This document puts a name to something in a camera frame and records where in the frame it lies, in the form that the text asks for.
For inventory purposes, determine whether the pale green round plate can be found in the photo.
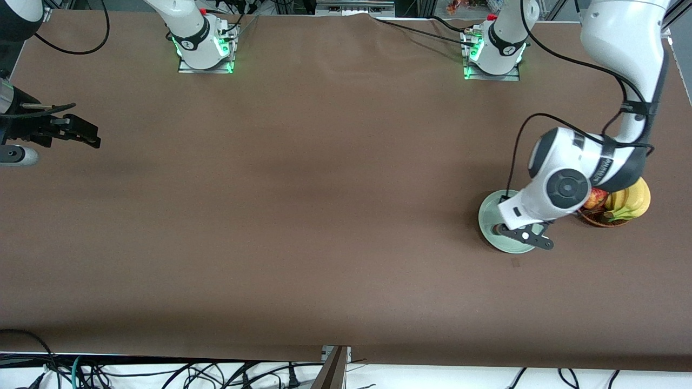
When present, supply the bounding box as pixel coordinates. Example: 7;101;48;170
478;190;541;254

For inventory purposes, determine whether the red apple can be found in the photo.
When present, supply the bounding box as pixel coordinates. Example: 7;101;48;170
583;186;609;210

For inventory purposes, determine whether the brown wicker basket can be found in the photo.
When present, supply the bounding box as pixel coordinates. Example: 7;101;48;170
577;208;633;229

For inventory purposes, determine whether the yellow banana bunch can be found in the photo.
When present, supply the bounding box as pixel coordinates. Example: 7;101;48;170
604;177;651;222

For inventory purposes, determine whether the brown table cover sheet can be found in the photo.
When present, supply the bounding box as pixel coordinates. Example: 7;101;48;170
0;10;692;373

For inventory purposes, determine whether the orange toy pile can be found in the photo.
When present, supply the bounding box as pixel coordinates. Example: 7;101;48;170
446;0;487;16

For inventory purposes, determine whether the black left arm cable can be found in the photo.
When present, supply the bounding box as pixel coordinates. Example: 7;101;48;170
505;0;655;196

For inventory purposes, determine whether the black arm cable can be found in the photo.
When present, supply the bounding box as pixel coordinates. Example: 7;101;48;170
21;0;111;112
505;0;655;196

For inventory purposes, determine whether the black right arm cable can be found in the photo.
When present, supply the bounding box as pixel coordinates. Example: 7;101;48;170
21;0;111;112

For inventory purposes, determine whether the short black table cable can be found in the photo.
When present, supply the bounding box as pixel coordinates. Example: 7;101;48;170
430;15;471;34

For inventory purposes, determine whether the black base cable bundle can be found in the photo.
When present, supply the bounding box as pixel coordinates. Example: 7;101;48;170
201;0;261;44

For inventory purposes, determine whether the long black table cable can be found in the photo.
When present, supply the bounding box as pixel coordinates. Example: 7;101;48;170
369;14;481;48

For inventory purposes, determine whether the thick black looped cable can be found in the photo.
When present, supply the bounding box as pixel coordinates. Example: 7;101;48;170
0;328;61;389

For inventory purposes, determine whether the silver metal bracket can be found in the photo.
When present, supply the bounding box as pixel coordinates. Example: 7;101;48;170
321;346;352;364

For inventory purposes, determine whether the grey metal frame piece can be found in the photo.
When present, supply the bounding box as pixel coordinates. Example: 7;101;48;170
315;0;396;17

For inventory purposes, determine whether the brown wooden post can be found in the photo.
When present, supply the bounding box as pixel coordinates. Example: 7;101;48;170
310;346;350;389

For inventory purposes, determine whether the black floor cable tangle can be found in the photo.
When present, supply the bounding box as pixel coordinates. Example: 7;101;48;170
0;354;325;389

